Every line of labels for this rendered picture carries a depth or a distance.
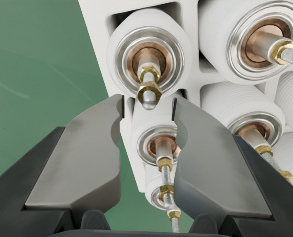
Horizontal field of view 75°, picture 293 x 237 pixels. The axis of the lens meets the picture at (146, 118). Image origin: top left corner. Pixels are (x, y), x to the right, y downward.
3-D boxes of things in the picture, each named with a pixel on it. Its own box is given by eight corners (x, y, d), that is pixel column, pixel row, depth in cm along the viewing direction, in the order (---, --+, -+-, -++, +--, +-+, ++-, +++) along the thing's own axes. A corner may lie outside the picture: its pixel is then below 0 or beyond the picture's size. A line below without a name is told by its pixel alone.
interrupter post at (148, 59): (142, 49, 20) (142, 57, 17) (163, 58, 20) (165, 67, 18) (134, 69, 21) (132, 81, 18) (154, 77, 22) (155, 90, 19)
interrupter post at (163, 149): (152, 141, 27) (152, 158, 24) (169, 137, 26) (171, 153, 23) (157, 153, 28) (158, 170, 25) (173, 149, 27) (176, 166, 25)
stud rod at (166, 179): (167, 157, 26) (173, 210, 19) (159, 157, 26) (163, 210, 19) (168, 152, 25) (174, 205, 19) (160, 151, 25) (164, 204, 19)
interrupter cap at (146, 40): (127, 11, 18) (127, 12, 17) (196, 44, 20) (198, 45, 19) (105, 81, 22) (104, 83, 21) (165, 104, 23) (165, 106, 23)
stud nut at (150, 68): (135, 72, 18) (134, 75, 17) (149, 60, 17) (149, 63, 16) (148, 87, 19) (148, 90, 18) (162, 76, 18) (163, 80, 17)
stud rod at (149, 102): (142, 68, 19) (138, 104, 13) (149, 62, 19) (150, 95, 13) (148, 75, 20) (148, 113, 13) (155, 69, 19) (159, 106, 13)
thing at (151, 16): (134, -5, 32) (120, -5, 17) (183, 19, 34) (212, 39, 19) (116, 49, 37) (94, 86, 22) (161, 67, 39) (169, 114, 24)
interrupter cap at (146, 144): (128, 131, 26) (128, 135, 25) (183, 116, 24) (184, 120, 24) (146, 168, 30) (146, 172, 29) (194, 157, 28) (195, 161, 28)
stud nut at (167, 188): (173, 195, 21) (174, 201, 21) (158, 194, 21) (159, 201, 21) (176, 184, 20) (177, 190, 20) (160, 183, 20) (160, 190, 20)
